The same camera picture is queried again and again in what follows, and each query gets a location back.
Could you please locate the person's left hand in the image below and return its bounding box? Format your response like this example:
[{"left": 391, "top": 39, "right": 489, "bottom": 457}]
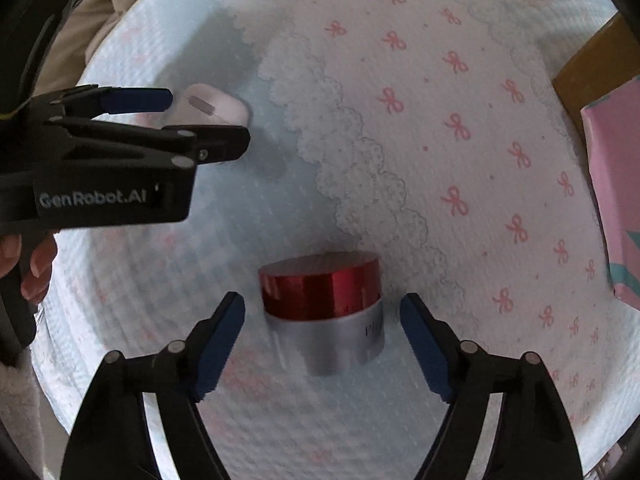
[{"left": 0, "top": 233, "right": 58, "bottom": 306}]

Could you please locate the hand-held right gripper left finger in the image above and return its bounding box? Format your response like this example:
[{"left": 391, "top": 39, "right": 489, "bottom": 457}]
[{"left": 60, "top": 291, "right": 247, "bottom": 480}]

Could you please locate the white earbuds case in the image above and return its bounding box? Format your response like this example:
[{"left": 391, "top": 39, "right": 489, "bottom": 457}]
[{"left": 162, "top": 83, "right": 250, "bottom": 129}]

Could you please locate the beige curtain panel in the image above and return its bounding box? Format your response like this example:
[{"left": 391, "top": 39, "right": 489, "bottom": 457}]
[{"left": 35, "top": 0, "right": 173, "bottom": 97}]

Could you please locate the pink printed cardboard box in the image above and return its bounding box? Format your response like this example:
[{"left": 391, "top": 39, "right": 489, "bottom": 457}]
[{"left": 551, "top": 12, "right": 640, "bottom": 312}]

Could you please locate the silver jar with red lid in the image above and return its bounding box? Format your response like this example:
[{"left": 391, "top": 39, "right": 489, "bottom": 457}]
[{"left": 258, "top": 251, "right": 386, "bottom": 378}]

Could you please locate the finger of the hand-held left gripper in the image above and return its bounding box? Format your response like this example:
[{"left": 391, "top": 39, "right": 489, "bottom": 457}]
[
  {"left": 51, "top": 122, "right": 251, "bottom": 169},
  {"left": 30, "top": 86, "right": 174, "bottom": 121}
]

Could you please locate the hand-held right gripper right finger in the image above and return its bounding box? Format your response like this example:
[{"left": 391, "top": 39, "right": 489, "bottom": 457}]
[{"left": 399, "top": 292, "right": 586, "bottom": 480}]

